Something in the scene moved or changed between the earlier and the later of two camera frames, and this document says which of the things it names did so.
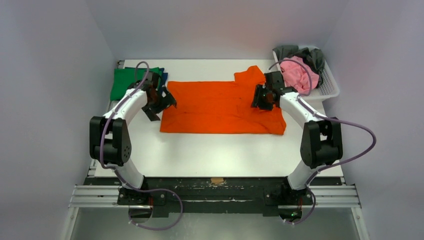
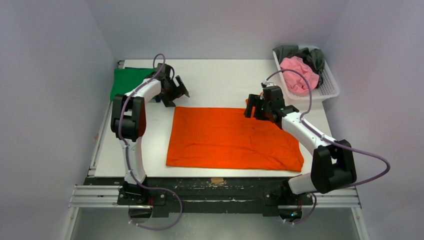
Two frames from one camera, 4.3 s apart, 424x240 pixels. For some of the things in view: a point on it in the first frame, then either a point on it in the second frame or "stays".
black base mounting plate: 214,195 stays
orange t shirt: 221,107 -> 218,137
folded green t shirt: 123,77 stays
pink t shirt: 297,76 stays
